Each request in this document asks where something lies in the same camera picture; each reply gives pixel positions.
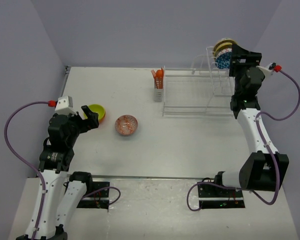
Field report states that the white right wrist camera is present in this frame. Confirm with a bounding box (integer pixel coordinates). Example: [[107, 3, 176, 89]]
[[257, 62, 277, 78]]

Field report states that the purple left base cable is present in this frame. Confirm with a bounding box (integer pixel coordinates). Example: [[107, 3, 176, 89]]
[[83, 186, 122, 213]]

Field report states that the orange plastic fork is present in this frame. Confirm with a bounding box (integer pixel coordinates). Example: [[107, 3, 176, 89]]
[[151, 70, 158, 81]]

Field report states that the orange plastic bowl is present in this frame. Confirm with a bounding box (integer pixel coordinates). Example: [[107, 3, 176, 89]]
[[98, 112, 106, 124]]

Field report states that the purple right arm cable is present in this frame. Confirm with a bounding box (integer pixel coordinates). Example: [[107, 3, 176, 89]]
[[249, 64, 300, 206]]

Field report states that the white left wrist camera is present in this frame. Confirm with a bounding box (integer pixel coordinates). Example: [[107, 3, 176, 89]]
[[54, 96, 76, 116]]

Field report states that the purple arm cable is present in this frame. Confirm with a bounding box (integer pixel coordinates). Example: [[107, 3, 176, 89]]
[[249, 64, 300, 206], [4, 99, 57, 240]]

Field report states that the white wire dish rack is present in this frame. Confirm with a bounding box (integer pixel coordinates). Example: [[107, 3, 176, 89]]
[[162, 46, 235, 117]]

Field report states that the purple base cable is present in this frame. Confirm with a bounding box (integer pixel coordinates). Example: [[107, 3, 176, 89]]
[[186, 181, 241, 213], [83, 186, 122, 213]]

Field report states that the lime green plastic bowl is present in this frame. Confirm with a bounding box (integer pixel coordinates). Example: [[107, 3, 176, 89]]
[[88, 104, 106, 115]]

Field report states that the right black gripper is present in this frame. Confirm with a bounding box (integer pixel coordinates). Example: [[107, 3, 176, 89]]
[[229, 44, 263, 95]]

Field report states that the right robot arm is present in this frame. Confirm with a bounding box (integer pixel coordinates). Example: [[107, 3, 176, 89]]
[[213, 44, 289, 197]]

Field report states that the white red patterned bowl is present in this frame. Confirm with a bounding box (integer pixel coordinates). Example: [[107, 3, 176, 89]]
[[215, 48, 232, 70]]

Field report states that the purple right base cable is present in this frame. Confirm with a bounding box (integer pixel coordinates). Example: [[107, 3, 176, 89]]
[[186, 181, 241, 213]]

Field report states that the white cutlery holder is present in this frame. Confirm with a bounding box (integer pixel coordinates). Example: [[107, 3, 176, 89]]
[[153, 78, 164, 102]]

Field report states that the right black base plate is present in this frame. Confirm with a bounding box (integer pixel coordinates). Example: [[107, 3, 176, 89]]
[[197, 184, 246, 210]]

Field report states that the tan yellow rimmed bowl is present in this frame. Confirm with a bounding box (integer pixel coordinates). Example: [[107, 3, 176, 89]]
[[213, 41, 233, 57]]

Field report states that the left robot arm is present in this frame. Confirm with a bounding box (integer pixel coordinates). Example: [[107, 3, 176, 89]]
[[18, 105, 99, 240]]

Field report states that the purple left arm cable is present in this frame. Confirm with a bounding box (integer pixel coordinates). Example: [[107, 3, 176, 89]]
[[4, 99, 57, 240]]

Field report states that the orange patterned ceramic bowl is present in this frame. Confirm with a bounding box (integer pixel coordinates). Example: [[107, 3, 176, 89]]
[[114, 114, 138, 137]]

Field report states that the orange plastic knife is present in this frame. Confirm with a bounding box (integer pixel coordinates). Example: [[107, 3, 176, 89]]
[[157, 68, 164, 80]]

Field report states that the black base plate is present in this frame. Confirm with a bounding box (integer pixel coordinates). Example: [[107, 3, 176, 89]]
[[197, 184, 246, 210], [77, 181, 110, 210]]

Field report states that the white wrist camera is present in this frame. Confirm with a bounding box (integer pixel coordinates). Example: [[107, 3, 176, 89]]
[[54, 96, 76, 116], [257, 62, 277, 78]]

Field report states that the orange plastic spoon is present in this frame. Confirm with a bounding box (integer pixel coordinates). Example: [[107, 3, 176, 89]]
[[156, 69, 164, 89]]

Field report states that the rearmost grey bowl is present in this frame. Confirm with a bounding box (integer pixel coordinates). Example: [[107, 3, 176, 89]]
[[216, 37, 234, 44]]

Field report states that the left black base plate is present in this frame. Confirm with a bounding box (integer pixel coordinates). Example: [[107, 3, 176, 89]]
[[77, 181, 110, 210]]

